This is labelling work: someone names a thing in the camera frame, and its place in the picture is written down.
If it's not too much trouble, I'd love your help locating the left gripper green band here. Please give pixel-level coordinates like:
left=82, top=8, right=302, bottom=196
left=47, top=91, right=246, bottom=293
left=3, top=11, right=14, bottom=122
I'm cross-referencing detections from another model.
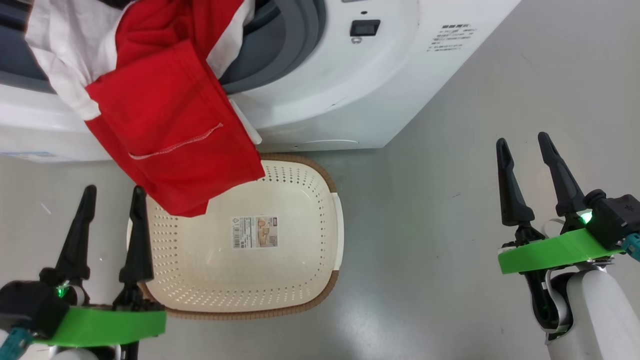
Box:
left=35, top=185, right=167, bottom=360

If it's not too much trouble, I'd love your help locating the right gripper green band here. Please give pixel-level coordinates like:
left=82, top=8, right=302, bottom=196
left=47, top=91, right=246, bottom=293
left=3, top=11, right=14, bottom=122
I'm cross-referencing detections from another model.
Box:
left=496, top=132, right=626, bottom=275

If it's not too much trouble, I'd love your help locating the red and white garment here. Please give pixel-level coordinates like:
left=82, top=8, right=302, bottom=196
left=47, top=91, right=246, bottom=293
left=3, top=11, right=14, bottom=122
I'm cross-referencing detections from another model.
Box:
left=24, top=0, right=267, bottom=218

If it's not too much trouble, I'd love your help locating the cream perforated laundry basket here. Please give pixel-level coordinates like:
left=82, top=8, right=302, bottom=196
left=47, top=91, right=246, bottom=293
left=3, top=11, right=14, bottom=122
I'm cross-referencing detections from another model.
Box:
left=127, top=153, right=345, bottom=321

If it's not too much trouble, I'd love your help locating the paper basket label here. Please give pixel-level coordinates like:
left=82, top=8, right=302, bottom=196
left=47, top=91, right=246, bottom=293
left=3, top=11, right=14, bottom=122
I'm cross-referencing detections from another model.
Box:
left=231, top=215, right=279, bottom=250

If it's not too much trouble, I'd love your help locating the white front-load washing machine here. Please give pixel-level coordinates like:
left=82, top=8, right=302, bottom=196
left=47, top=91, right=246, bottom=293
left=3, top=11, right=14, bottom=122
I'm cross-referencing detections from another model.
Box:
left=0, top=0, right=523, bottom=163

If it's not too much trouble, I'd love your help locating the black door latch socket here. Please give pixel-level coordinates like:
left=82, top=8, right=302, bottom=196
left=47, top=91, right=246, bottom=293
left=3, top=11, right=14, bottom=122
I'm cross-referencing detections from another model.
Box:
left=350, top=20, right=381, bottom=37

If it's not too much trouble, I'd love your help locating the grey rubber door gasket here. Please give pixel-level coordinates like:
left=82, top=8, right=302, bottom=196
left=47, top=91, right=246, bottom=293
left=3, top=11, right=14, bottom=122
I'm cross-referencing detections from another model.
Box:
left=0, top=0, right=327, bottom=96

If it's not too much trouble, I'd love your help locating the teal right camera connector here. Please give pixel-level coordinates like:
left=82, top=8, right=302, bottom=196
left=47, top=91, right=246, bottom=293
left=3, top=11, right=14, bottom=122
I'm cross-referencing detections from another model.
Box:
left=621, top=232, right=640, bottom=262

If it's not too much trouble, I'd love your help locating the teal camera connector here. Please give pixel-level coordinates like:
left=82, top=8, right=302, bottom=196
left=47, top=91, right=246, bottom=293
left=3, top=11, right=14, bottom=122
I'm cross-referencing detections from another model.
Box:
left=621, top=232, right=640, bottom=262
left=0, top=327, right=33, bottom=360

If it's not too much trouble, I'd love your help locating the teal left camera connector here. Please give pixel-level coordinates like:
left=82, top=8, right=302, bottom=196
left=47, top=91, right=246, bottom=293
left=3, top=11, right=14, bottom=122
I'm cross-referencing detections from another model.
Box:
left=0, top=327, right=33, bottom=360

